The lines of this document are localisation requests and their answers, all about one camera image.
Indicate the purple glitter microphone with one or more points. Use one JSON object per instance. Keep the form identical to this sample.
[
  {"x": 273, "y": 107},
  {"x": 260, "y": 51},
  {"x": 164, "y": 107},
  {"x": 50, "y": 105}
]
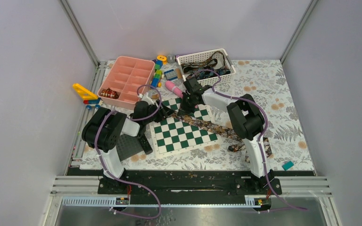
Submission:
[{"x": 171, "y": 58}]

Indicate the yellow toy crane car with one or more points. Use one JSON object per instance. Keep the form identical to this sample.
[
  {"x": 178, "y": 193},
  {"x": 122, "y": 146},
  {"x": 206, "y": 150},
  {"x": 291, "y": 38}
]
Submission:
[{"x": 90, "y": 100}]

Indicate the white perforated plastic basket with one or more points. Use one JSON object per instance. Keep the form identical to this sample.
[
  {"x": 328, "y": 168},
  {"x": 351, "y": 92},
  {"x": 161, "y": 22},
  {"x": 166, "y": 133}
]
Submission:
[{"x": 190, "y": 64}]

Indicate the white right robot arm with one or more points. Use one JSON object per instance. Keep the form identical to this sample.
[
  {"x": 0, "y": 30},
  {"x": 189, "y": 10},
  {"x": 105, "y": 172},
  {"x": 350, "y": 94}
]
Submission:
[{"x": 245, "y": 115}]

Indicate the blue grey lego brick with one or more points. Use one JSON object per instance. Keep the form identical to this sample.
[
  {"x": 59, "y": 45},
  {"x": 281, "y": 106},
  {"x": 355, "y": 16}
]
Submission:
[{"x": 170, "y": 75}]

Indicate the wooden rectangular block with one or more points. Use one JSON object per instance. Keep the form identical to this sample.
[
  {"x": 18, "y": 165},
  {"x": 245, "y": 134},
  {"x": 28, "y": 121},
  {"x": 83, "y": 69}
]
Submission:
[{"x": 179, "y": 74}]

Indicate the blue patterned tie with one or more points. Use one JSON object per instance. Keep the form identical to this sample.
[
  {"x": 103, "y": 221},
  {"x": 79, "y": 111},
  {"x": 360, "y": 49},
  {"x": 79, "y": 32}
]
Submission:
[{"x": 209, "y": 73}]

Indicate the colourful lego block vehicle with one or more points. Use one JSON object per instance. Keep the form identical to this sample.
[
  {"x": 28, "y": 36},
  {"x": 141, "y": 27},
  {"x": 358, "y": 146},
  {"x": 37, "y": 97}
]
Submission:
[{"x": 158, "y": 73}]

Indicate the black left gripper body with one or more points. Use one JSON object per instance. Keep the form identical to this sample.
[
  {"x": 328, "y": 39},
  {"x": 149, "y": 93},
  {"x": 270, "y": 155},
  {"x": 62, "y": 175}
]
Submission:
[{"x": 161, "y": 116}]

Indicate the pink divided organizer tray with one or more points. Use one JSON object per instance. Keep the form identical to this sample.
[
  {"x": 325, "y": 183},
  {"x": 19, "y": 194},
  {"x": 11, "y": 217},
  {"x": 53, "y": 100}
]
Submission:
[{"x": 129, "y": 77}]

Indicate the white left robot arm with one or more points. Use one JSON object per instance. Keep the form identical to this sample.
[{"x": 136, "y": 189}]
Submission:
[{"x": 106, "y": 126}]

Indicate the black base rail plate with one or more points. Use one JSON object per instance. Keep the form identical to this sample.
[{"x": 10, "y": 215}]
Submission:
[{"x": 185, "y": 187}]

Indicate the grey lego baseplate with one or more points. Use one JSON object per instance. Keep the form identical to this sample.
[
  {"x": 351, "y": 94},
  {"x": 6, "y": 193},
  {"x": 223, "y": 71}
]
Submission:
[{"x": 127, "y": 147}]

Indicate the black microphone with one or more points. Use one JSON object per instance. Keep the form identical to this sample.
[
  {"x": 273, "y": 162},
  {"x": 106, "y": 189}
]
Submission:
[{"x": 145, "y": 145}]

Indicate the rolled red patterned tie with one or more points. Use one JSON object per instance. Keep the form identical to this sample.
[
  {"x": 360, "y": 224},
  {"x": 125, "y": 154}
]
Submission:
[{"x": 109, "y": 93}]

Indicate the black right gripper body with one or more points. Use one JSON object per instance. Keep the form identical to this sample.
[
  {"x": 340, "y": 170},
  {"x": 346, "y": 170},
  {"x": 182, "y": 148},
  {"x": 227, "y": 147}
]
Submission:
[{"x": 188, "y": 104}]

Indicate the small teal block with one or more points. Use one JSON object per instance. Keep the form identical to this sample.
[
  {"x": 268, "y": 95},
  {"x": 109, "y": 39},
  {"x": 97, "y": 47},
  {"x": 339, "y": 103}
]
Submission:
[{"x": 288, "y": 165}]

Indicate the green white chessboard mat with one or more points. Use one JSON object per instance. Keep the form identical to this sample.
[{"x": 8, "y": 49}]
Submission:
[{"x": 172, "y": 136}]

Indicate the brown floral patterned tie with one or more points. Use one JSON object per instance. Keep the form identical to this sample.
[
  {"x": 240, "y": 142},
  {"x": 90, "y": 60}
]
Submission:
[{"x": 214, "y": 128}]

